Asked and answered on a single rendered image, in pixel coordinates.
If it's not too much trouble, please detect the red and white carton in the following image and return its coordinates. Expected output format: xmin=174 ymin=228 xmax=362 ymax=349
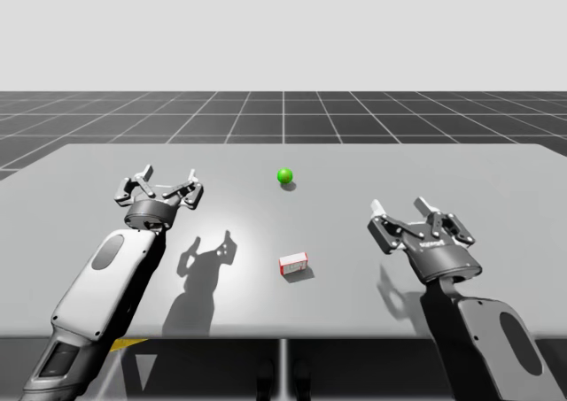
xmin=278 ymin=251 xmax=309 ymax=278

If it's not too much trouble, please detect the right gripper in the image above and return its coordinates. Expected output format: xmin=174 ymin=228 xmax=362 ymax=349
xmin=366 ymin=197 xmax=483 ymax=285

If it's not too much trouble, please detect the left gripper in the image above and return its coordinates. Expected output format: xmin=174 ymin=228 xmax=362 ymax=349
xmin=113 ymin=164 xmax=205 ymax=233

